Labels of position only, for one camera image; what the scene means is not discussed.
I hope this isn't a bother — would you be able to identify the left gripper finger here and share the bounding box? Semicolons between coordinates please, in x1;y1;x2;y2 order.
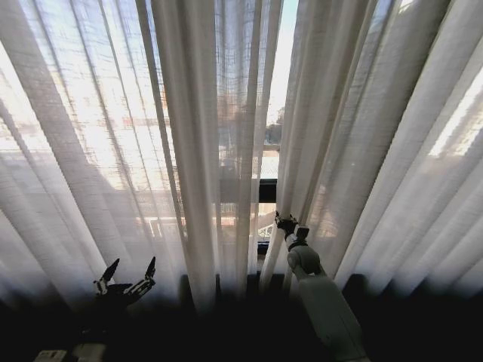
124;256;157;297
93;258;121;296

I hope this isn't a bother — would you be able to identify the white sheer curtain panel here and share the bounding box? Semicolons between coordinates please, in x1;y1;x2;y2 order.
259;0;483;302
0;0;285;314

